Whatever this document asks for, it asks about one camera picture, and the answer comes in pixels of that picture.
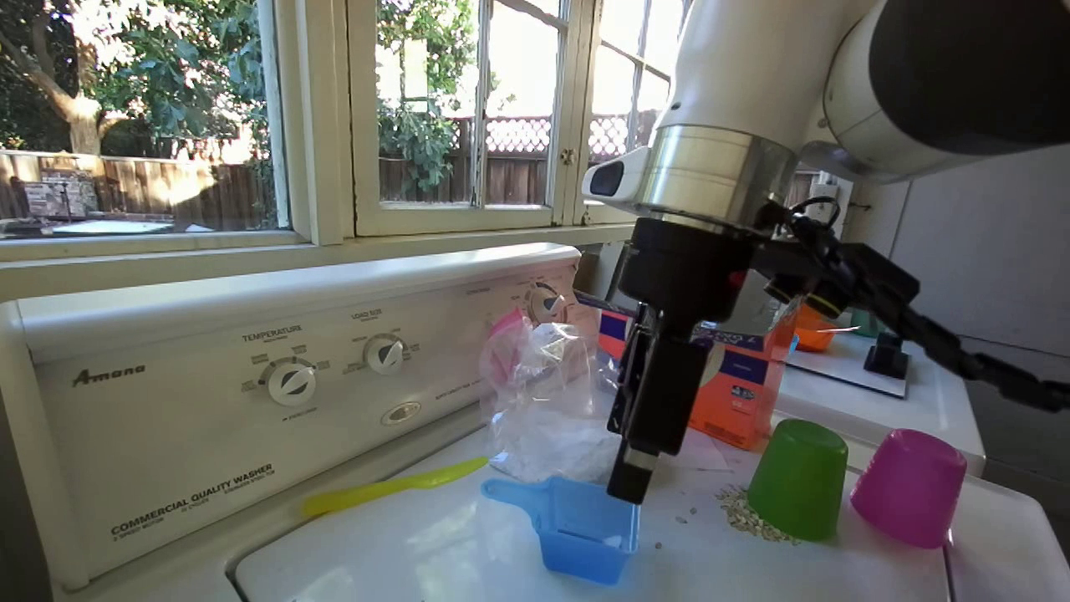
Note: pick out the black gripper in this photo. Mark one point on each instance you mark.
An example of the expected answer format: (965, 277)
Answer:
(687, 277)

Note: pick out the orange Tide detergent box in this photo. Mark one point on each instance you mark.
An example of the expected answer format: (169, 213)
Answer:
(737, 401)

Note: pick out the blue plastic measuring scoop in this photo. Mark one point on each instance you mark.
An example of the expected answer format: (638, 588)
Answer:
(586, 535)

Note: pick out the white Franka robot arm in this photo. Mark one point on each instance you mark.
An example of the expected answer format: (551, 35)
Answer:
(757, 69)

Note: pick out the green plastic cup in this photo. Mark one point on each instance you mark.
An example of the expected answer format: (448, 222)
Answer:
(796, 487)

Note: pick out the purple plastic cup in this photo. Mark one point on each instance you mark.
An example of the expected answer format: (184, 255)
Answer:
(906, 489)

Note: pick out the clear plastic zip bag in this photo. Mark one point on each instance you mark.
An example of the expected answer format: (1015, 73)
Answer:
(546, 401)

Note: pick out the small white dial knob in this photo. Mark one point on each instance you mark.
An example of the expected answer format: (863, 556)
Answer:
(385, 351)
(542, 302)

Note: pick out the spilled detergent granules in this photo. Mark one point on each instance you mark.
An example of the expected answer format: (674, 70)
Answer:
(750, 516)

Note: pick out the orange round dish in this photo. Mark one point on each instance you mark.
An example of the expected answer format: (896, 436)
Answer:
(815, 332)

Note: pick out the black plastic stand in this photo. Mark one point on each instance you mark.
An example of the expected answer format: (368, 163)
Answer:
(886, 355)

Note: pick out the yellow-green plastic strip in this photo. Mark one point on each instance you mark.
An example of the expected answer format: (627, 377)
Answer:
(389, 489)

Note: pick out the large white dial knob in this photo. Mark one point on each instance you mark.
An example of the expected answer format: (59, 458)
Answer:
(289, 381)

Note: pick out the wooden garden fence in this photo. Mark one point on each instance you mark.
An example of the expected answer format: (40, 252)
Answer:
(169, 188)

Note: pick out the green garden trees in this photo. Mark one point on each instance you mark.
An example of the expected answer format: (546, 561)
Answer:
(144, 69)

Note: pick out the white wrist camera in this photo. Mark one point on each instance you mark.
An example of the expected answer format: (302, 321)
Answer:
(619, 179)

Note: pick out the cream window frame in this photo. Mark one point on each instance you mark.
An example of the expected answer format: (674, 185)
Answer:
(319, 121)

